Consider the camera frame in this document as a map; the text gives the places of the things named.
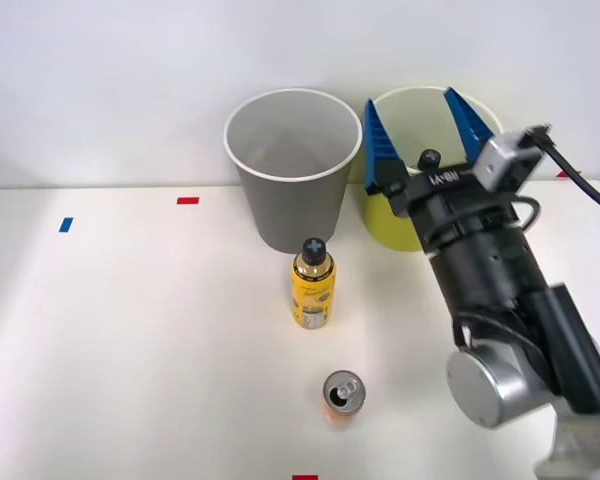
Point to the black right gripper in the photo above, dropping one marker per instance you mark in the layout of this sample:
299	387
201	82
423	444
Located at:
450	200

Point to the grey plastic waste bin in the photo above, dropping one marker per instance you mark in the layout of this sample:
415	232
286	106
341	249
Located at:
295	210

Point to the orange drink can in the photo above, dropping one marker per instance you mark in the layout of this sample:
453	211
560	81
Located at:
343	392

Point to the black-capped plastic bottle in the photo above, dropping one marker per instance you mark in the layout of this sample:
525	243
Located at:
428	159

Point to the yellow-label bottle with black cap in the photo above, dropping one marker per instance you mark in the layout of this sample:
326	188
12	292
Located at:
312	295

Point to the yellow-green plastic waste bin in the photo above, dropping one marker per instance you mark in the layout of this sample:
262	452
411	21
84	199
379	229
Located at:
380	227

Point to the silver and black right arm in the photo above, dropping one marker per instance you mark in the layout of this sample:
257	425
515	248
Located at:
495	290

